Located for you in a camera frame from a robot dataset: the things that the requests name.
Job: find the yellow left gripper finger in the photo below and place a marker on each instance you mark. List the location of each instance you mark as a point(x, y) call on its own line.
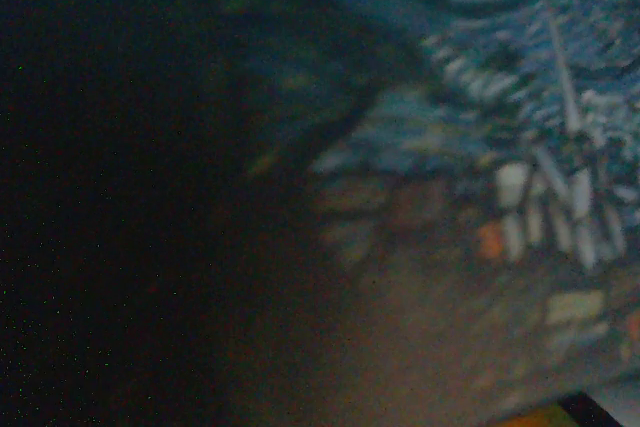
point(542, 418)

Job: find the starry night print tin box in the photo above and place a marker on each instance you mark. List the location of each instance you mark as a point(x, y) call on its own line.
point(500, 97)

